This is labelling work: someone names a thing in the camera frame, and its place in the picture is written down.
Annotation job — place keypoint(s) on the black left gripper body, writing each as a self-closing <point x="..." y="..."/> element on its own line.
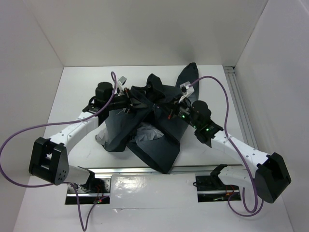
<point x="123" y="102"/>

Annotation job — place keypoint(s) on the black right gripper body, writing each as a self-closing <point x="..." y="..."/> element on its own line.
<point x="183" y="111"/>

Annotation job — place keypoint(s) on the dark navy jacket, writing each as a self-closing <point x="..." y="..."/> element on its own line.
<point x="148" y="132"/>

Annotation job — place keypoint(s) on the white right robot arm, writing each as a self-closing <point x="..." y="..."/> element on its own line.
<point x="268" y="173"/>

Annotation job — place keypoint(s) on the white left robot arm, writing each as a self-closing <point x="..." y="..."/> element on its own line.
<point x="49" y="158"/>

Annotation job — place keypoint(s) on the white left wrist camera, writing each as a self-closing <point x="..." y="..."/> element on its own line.
<point x="121" y="82"/>

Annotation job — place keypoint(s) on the aluminium side rail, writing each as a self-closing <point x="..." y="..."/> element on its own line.
<point x="242" y="115"/>

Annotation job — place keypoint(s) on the aluminium front rail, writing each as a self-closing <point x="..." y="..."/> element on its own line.
<point x="147" y="170"/>

